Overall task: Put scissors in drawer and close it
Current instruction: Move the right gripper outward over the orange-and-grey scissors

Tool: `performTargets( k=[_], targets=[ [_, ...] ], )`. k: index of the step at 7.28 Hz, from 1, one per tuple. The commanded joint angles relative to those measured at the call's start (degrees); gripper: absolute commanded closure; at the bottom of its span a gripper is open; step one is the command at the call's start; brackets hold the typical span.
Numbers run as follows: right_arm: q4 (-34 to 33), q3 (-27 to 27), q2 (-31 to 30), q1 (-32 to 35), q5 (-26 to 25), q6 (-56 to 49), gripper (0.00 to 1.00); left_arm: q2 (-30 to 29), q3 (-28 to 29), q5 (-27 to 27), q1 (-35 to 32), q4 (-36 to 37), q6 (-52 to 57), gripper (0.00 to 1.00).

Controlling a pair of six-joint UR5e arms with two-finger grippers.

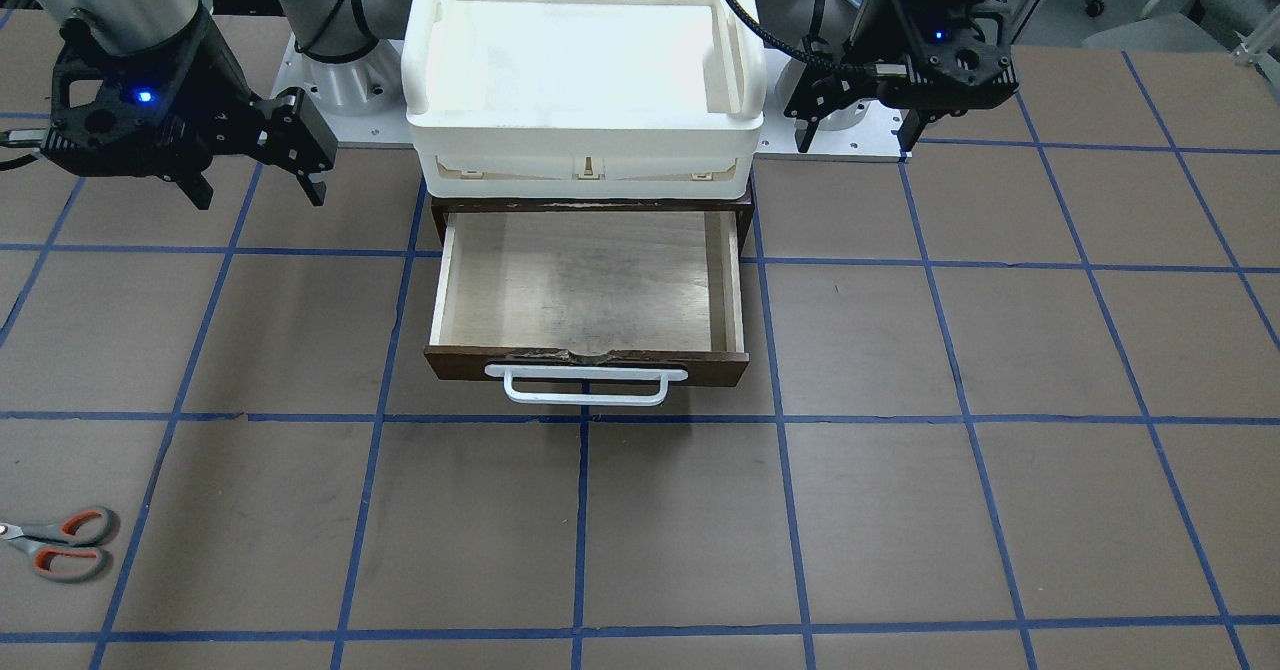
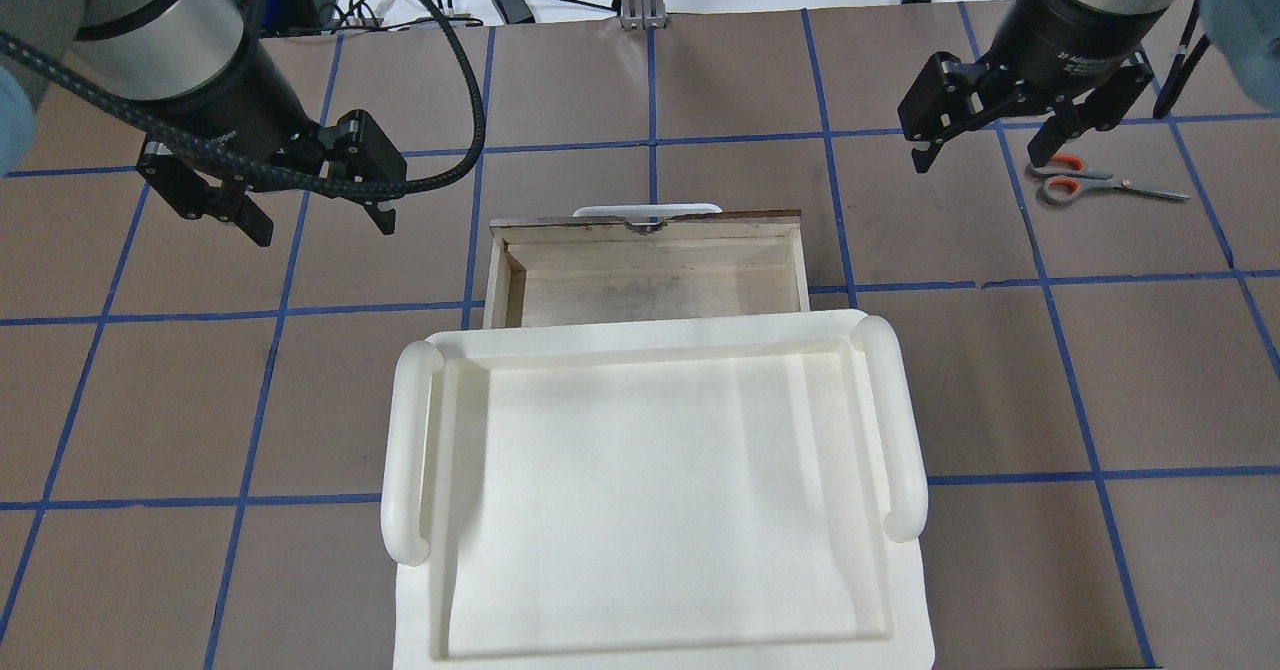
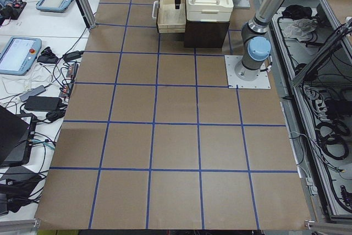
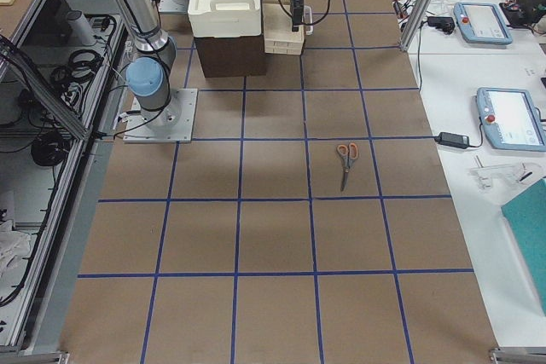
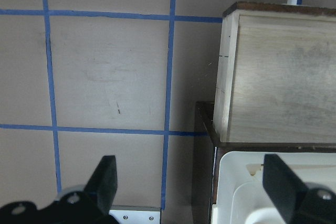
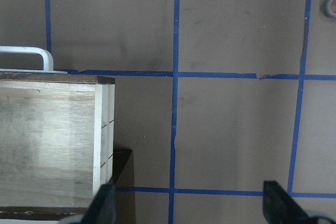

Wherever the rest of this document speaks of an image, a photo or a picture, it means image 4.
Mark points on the wooden drawer with white handle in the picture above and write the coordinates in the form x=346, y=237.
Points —
x=278, y=35

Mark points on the grey orange scissors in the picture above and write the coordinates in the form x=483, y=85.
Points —
x=348, y=154

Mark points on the dark brown drawer cabinet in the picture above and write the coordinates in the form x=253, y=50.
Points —
x=232, y=57

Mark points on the white plastic tray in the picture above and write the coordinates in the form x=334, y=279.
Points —
x=225, y=18

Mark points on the black laptop charger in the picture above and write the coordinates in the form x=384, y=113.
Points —
x=444, y=24

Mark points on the far blue teach pendant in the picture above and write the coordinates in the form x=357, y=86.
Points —
x=481, y=23

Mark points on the blue teach pendant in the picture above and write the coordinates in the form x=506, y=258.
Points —
x=510, y=120
x=481, y=23

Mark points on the black power adapter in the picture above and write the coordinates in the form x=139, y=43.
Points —
x=452, y=140

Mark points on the grey cylinder speaker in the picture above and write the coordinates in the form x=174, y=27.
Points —
x=81, y=27

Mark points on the near blue teach pendant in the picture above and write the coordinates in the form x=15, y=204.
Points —
x=510, y=120

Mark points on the clear acrylic parts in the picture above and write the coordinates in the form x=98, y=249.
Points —
x=513, y=175

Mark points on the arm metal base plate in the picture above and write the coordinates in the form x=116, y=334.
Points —
x=174, y=124

